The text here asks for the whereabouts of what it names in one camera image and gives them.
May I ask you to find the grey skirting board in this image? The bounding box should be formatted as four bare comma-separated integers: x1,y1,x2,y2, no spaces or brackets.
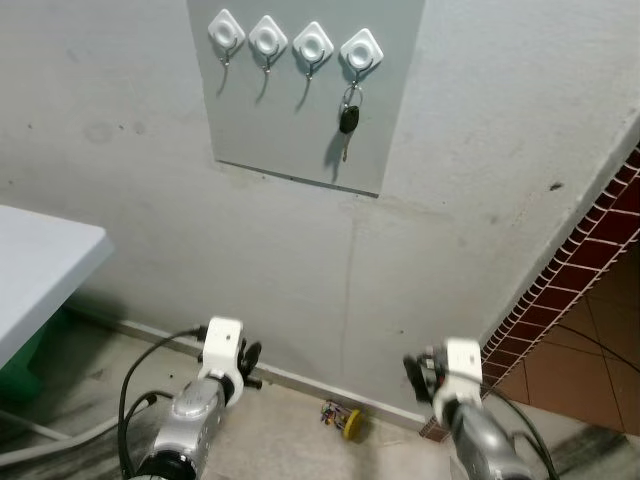
68,303,433,429

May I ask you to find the small yellow toy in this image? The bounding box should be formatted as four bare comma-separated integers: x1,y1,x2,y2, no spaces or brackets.
319,400,364,442

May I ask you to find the white pipe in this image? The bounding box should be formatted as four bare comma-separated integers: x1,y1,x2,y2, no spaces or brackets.
0,410,123,467

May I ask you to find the green bin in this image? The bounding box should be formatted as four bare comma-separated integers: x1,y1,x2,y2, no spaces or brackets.
0,308,69,404

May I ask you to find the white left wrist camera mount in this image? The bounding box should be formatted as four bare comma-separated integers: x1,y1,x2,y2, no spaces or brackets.
198,317,247,404

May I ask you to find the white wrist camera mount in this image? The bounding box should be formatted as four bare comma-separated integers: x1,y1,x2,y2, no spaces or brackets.
198,317,247,404
432,338,485,421

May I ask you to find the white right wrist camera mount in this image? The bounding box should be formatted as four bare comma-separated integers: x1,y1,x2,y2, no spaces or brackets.
432,338,485,421

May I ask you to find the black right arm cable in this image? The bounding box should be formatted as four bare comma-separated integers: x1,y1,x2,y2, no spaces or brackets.
478,384,563,480

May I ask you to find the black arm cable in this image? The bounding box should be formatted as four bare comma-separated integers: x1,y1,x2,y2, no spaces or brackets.
478,384,563,480
117,327,207,479

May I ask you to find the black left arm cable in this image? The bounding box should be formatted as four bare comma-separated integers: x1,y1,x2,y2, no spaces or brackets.
117,327,207,479

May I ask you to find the thin black floor cable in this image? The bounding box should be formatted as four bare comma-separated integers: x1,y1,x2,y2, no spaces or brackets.
553,321,640,377

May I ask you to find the grey wall board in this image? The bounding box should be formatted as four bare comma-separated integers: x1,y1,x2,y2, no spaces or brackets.
186,0,426,198

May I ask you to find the black car key with ring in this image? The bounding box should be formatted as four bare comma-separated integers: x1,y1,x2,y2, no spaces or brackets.
338,82,363,163

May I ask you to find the white wall hook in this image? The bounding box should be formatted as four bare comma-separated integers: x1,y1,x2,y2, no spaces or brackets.
292,21,335,80
208,9,247,67
339,28,385,85
248,15,289,74

